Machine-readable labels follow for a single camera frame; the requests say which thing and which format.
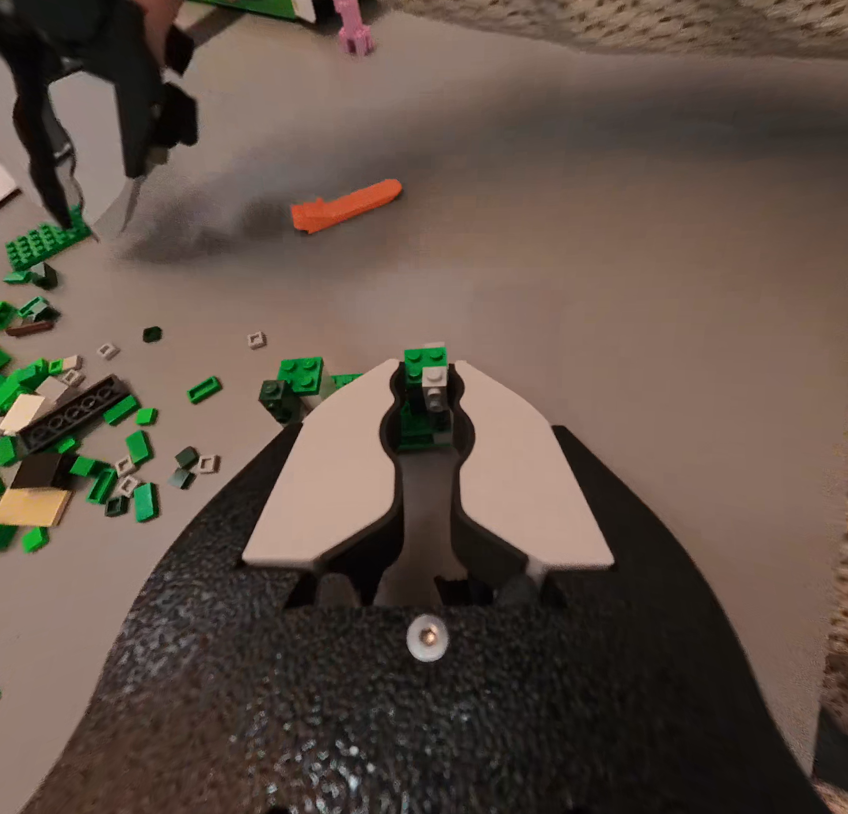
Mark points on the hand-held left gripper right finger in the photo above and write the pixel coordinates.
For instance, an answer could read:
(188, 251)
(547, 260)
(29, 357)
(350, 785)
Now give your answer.
(530, 483)

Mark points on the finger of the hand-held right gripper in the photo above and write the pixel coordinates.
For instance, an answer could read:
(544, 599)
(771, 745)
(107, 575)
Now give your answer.
(132, 201)
(46, 158)

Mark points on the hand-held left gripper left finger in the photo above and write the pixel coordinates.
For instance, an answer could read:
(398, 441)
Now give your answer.
(318, 483)

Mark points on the green studded lego plate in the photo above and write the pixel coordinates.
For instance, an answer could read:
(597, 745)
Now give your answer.
(46, 241)

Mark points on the green and grey lego assembly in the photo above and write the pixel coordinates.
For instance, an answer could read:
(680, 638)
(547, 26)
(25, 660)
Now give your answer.
(427, 390)

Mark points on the green lego brick cluster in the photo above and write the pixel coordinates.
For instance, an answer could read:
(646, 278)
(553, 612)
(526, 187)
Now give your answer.
(298, 383)

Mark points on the long black lego plate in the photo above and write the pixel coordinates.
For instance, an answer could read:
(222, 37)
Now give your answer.
(73, 413)

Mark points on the pile of loose lego pieces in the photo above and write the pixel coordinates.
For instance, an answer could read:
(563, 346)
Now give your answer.
(99, 443)

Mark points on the pink lego pig figure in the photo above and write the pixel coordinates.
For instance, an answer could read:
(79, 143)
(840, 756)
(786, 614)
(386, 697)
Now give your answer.
(354, 29)

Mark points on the tan lego tile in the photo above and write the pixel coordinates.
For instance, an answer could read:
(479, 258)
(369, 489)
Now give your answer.
(33, 506)

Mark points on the person's right hand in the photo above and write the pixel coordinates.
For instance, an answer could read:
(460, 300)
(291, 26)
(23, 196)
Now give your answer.
(152, 6)

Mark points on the orange brick separator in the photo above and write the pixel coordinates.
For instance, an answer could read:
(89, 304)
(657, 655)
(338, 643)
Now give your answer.
(344, 206)

